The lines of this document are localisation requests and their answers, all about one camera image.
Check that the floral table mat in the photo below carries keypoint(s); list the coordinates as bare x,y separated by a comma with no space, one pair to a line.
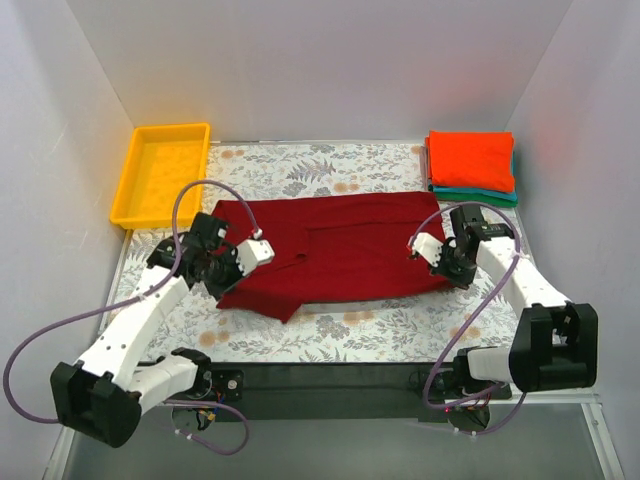
413,329

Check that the green folded t shirt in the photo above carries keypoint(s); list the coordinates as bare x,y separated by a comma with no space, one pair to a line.
475,201

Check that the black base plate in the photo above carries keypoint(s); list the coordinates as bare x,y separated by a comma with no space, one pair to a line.
223,384
445,386

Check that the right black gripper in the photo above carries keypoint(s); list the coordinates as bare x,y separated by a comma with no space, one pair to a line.
451,270

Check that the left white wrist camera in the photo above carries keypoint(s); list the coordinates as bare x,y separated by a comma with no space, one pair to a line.
252,254

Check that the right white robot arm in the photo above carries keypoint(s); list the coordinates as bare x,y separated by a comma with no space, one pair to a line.
555,343

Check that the aluminium rail frame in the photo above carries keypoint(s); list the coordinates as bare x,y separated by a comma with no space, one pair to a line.
364,434

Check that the yellow plastic tray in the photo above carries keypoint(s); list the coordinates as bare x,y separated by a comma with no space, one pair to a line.
161,160

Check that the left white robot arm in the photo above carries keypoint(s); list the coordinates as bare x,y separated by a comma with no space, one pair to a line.
105,393

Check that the orange folded t shirt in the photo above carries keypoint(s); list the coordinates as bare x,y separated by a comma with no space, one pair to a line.
462,141

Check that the pink folded t shirt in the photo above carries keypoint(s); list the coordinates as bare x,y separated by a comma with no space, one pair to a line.
423,155

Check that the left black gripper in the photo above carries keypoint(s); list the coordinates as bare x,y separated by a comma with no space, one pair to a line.
226,278

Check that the dark red t shirt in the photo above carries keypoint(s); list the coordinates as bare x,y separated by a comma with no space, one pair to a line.
336,249

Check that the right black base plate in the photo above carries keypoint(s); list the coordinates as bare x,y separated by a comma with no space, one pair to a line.
445,386

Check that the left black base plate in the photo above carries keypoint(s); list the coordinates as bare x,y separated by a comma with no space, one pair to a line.
223,384

